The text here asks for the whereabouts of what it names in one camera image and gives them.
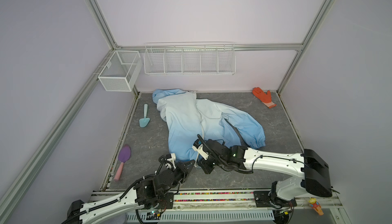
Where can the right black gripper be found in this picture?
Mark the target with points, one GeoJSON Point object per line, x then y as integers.
{"type": "Point", "coordinates": [202, 163]}

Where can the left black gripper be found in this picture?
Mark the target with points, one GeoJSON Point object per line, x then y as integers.
{"type": "Point", "coordinates": [181, 166]}

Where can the light blue jacket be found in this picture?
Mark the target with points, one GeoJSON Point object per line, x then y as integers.
{"type": "Point", "coordinates": [188, 117]}

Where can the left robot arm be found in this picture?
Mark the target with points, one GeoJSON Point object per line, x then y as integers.
{"type": "Point", "coordinates": [146, 192]}

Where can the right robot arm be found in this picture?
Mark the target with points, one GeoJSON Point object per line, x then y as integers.
{"type": "Point", "coordinates": [308, 172]}

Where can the green circuit board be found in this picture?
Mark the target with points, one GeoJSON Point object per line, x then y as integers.
{"type": "Point", "coordinates": [153, 216]}

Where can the white slotted vent strip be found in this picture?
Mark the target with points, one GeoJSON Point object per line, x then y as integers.
{"type": "Point", "coordinates": [207, 216]}

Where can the purple pink brush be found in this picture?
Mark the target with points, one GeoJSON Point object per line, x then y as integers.
{"type": "Point", "coordinates": [123, 156]}

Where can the mint green trowel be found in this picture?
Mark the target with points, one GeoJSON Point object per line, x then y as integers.
{"type": "Point", "coordinates": [143, 122]}

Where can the orange red glove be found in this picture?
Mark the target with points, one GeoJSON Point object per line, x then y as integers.
{"type": "Point", "coordinates": [264, 97]}

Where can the orange yellow toy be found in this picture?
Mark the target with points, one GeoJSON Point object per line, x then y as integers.
{"type": "Point", "coordinates": [314, 204]}

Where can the white mesh box basket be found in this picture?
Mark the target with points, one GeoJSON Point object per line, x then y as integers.
{"type": "Point", "coordinates": [121, 71]}

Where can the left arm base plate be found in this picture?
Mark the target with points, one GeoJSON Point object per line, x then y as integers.
{"type": "Point", "coordinates": [165, 202]}

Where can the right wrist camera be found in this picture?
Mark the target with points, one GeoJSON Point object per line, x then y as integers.
{"type": "Point", "coordinates": [201, 154]}

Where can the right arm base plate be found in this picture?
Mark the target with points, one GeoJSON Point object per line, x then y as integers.
{"type": "Point", "coordinates": [263, 199]}

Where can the white wire shelf basket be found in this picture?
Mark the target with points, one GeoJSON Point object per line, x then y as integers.
{"type": "Point", "coordinates": [190, 58]}

